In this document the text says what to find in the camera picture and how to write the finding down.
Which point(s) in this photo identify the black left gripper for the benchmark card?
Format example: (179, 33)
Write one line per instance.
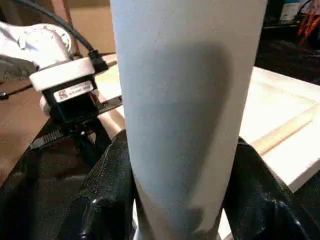
(80, 107)

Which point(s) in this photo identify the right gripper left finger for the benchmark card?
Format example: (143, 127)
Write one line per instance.
(102, 200)

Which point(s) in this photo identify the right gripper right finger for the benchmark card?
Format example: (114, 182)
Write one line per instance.
(265, 200)

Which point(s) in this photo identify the white plastic table top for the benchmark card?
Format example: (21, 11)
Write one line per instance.
(280, 110)

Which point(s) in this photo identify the white plastic table leg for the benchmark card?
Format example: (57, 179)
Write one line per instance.
(185, 100)

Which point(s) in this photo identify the black mat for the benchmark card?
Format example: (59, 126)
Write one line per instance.
(45, 190)

